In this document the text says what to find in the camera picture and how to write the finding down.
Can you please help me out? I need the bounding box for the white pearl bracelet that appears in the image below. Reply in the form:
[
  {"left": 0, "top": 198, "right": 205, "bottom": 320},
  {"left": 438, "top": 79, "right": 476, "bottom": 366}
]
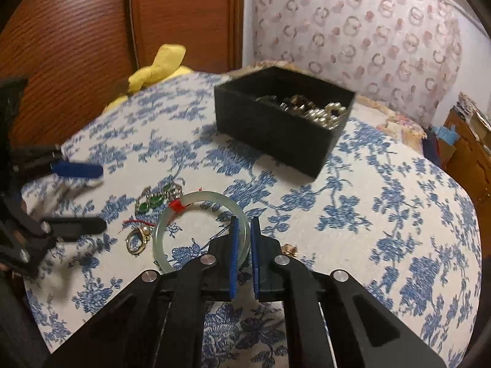
[{"left": 305, "top": 102, "right": 348, "bottom": 130}]

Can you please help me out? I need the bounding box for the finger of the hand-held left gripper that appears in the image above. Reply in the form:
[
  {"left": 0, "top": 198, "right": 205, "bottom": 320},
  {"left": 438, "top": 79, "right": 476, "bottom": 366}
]
[
  {"left": 38, "top": 217, "right": 107, "bottom": 237},
  {"left": 11, "top": 145, "right": 104, "bottom": 179}
]

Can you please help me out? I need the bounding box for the circle patterned sheer curtain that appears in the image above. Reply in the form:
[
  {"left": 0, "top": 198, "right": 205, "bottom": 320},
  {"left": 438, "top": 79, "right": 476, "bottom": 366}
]
[{"left": 251, "top": 0, "right": 463, "bottom": 128}]

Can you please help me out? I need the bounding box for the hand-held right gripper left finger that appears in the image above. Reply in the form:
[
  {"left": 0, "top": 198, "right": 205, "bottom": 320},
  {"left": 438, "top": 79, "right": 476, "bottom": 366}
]
[{"left": 42, "top": 216, "right": 240, "bottom": 368}]

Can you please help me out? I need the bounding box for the pale green jade bangle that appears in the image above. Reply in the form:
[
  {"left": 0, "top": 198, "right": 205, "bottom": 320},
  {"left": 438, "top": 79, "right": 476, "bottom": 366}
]
[{"left": 153, "top": 191, "right": 250, "bottom": 275}]

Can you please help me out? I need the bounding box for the dark blue bed sheet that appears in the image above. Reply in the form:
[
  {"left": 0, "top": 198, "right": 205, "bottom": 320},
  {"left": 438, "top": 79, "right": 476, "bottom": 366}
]
[{"left": 420, "top": 128, "right": 443, "bottom": 166}]

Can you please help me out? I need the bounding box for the blue plastic bag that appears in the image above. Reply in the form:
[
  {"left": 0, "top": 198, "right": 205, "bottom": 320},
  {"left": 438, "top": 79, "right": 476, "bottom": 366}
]
[{"left": 430, "top": 125, "right": 459, "bottom": 143}]

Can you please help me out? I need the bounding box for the black jewelry box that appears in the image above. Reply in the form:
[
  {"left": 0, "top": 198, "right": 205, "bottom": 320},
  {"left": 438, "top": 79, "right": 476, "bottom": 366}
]
[{"left": 214, "top": 66, "right": 357, "bottom": 179}]

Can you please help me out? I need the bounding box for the gold pearl ring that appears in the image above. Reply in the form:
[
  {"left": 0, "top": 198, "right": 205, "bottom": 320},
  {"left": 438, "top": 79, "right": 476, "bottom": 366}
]
[{"left": 125, "top": 225, "right": 153, "bottom": 256}]

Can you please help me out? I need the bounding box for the patterned storage box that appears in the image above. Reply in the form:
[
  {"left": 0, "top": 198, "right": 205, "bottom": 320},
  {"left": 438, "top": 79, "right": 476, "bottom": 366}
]
[{"left": 458, "top": 92, "right": 477, "bottom": 118}]

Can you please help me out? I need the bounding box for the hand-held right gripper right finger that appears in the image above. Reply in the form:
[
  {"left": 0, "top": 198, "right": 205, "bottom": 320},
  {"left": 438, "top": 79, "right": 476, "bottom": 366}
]
[{"left": 250, "top": 217, "right": 448, "bottom": 368}]

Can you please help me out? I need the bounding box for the low wooden sideboard cabinet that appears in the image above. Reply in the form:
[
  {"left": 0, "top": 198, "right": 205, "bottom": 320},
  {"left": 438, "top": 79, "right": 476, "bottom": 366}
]
[{"left": 443, "top": 107, "right": 491, "bottom": 201}]

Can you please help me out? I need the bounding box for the green gem silver bracelet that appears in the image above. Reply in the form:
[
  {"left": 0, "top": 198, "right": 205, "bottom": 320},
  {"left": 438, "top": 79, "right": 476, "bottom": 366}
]
[{"left": 134, "top": 184, "right": 186, "bottom": 216}]

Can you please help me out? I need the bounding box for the flat cardboard box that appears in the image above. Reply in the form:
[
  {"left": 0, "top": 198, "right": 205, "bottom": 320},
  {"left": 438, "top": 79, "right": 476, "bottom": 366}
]
[{"left": 470, "top": 109, "right": 491, "bottom": 132}]

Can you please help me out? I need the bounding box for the yellow plush toy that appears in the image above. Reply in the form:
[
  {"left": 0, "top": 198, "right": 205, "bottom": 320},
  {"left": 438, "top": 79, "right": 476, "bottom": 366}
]
[{"left": 102, "top": 44, "right": 193, "bottom": 114}]

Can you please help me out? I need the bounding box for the small cardboard box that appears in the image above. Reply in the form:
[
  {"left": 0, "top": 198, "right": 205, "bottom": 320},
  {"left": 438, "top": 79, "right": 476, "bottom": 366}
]
[{"left": 433, "top": 138, "right": 458, "bottom": 170}]

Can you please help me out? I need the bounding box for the brown slatted wooden wardrobe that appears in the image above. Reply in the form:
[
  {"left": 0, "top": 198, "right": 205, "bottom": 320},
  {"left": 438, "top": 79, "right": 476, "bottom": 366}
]
[{"left": 0, "top": 0, "right": 246, "bottom": 155}]

